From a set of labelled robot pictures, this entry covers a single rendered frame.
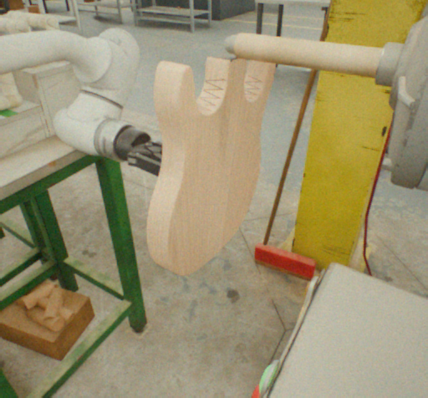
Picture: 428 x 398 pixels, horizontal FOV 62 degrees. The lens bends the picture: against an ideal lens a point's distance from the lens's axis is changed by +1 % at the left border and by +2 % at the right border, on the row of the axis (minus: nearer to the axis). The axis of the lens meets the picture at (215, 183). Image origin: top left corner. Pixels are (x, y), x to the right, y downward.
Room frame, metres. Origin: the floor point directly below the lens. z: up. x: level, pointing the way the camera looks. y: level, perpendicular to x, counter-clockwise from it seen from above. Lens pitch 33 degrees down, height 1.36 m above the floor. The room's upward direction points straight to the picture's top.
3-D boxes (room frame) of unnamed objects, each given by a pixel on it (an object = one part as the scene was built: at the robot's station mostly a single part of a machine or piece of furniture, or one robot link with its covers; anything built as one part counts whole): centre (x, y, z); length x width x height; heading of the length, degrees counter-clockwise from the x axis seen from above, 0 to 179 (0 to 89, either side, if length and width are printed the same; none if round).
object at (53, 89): (1.01, 0.52, 1.02); 0.27 x 0.15 x 0.17; 59
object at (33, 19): (1.05, 0.50, 1.20); 0.20 x 0.03 x 0.03; 58
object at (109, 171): (0.92, 0.33, 0.45); 0.05 x 0.05 x 0.90; 59
